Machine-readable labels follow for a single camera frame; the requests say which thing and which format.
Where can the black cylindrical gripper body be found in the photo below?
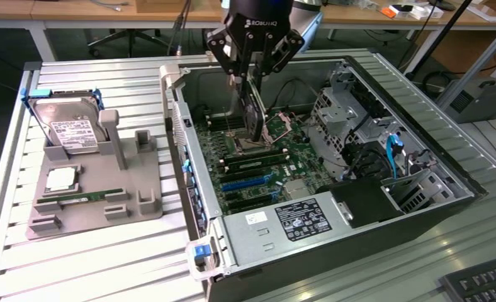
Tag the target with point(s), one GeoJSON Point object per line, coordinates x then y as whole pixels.
{"type": "Point", "coordinates": [258, 12]}

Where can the green graphics card black fan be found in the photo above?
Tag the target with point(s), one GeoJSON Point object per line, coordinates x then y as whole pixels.
{"type": "Point", "coordinates": [255, 119]}

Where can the black open PC case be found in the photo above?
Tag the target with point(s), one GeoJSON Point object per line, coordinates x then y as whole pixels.
{"type": "Point", "coordinates": [214, 85]}

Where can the long wooden desk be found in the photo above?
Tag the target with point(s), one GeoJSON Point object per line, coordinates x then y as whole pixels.
{"type": "Point", "coordinates": [356, 17]}

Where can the black office chair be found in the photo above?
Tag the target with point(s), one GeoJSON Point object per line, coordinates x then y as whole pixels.
{"type": "Point", "coordinates": [129, 36]}

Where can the metal socket cover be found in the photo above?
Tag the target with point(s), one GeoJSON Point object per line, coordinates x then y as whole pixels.
{"type": "Point", "coordinates": [280, 115]}

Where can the silver metal drive cage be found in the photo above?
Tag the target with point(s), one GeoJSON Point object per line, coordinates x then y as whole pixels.
{"type": "Point", "coordinates": [335, 113]}

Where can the thin metal locking lever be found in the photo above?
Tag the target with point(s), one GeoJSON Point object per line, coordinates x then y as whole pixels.
{"type": "Point", "coordinates": [226, 122]}

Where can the small orange box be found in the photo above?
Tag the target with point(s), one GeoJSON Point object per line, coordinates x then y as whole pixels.
{"type": "Point", "coordinates": [387, 12]}

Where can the CPU socket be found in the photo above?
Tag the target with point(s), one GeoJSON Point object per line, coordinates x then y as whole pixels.
{"type": "Point", "coordinates": [239, 146]}

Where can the white device box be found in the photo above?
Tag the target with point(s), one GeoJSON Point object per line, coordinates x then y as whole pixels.
{"type": "Point", "coordinates": [426, 12]}

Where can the black RAM slot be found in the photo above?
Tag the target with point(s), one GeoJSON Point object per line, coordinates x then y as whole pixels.
{"type": "Point", "coordinates": [251, 153]}

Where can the green motherboard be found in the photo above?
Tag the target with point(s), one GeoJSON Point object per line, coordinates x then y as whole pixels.
{"type": "Point", "coordinates": [298, 157]}

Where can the black tripod pole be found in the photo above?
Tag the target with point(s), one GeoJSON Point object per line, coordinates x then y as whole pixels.
{"type": "Point", "coordinates": [439, 34]}

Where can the black RAM stick white label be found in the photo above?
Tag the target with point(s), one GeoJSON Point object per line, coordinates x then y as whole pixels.
{"type": "Point", "coordinates": [255, 163]}

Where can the long black expansion slot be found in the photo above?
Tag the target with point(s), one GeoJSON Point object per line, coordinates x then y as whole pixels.
{"type": "Point", "coordinates": [251, 200]}
{"type": "Point", "coordinates": [243, 176]}
{"type": "Point", "coordinates": [255, 207]}

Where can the blue expansion slot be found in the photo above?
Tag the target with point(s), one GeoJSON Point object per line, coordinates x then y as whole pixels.
{"type": "Point", "coordinates": [243, 184]}

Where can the silver chipset heatsink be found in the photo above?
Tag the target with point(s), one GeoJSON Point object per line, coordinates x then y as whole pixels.
{"type": "Point", "coordinates": [299, 187]}

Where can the hard disk drive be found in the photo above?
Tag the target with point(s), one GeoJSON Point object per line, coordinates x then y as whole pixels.
{"type": "Point", "coordinates": [37, 93]}

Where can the short black expansion slot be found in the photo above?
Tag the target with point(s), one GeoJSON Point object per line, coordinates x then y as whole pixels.
{"type": "Point", "coordinates": [232, 196]}

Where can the white paper sheets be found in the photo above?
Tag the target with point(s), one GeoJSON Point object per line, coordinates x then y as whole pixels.
{"type": "Point", "coordinates": [491, 14]}

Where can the grey parts rack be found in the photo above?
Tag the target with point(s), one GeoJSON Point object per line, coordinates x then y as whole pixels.
{"type": "Point", "coordinates": [104, 176]}

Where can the black plastic fan shroud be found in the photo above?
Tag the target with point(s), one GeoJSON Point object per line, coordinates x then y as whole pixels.
{"type": "Point", "coordinates": [364, 201]}

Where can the silver perforated disk bay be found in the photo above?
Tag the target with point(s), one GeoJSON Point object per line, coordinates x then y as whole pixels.
{"type": "Point", "coordinates": [415, 198]}

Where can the silver CPU chip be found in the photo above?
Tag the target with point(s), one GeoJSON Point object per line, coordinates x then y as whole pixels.
{"type": "Point", "coordinates": [60, 179]}

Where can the green RAM stick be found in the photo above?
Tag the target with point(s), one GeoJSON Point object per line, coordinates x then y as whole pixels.
{"type": "Point", "coordinates": [79, 196]}

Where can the grey power supply unit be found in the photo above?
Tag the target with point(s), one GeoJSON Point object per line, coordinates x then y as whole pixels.
{"type": "Point", "coordinates": [247, 245]}

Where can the blue case latch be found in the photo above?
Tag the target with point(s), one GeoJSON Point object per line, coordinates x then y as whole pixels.
{"type": "Point", "coordinates": [201, 251]}

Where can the clear plastic latch housing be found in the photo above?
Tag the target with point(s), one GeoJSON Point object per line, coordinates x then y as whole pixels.
{"type": "Point", "coordinates": [196, 273]}

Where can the black keyboard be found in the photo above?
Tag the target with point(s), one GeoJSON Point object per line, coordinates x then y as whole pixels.
{"type": "Point", "coordinates": [482, 283]}

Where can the beige plastic case bracket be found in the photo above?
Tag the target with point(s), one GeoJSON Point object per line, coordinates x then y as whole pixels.
{"type": "Point", "coordinates": [169, 74]}

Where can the blue card retainer rail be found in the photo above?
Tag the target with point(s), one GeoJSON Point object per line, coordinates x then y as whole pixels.
{"type": "Point", "coordinates": [184, 166]}

